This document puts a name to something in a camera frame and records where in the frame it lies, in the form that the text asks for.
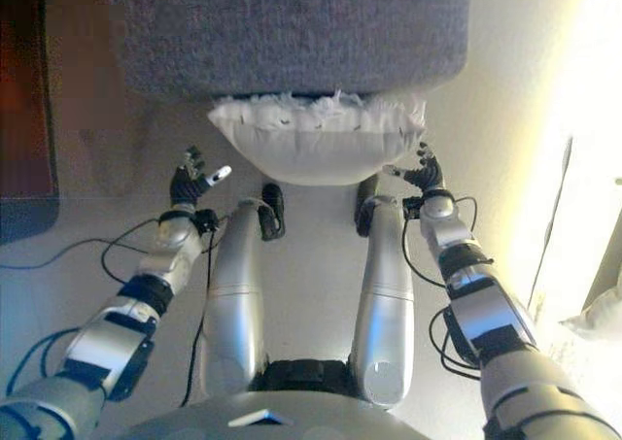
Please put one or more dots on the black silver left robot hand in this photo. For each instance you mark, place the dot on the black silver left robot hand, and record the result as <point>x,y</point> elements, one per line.
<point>184,187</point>

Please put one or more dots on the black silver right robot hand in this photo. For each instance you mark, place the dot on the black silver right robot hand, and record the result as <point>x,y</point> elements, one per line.
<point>430,178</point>

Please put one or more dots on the white fringed cushion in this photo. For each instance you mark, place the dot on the white fringed cushion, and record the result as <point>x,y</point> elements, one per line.
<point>321,148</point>

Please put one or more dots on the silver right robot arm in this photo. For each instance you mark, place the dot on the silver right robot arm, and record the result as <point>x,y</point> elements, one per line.
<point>491,309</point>

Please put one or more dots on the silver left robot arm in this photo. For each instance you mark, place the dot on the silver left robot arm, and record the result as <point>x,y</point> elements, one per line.
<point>107,338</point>

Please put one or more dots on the silver right robot leg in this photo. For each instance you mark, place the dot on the silver right robot leg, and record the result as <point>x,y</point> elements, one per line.
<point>386,304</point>

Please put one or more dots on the grey fabric armchair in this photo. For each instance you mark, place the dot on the grey fabric armchair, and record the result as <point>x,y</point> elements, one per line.
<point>291,37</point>

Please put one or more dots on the silver robot torso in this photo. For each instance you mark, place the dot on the silver robot torso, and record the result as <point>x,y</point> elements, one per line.
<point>272,420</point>

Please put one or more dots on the pale rug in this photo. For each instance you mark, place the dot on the pale rug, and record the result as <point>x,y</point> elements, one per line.
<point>583,386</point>

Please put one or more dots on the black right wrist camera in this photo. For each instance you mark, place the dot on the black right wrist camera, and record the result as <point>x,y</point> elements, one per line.
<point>412,208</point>

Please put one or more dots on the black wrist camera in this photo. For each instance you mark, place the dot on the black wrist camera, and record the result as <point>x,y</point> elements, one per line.
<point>206,219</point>
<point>412,208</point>

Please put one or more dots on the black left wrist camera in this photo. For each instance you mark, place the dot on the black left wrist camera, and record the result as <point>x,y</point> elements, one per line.
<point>206,219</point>

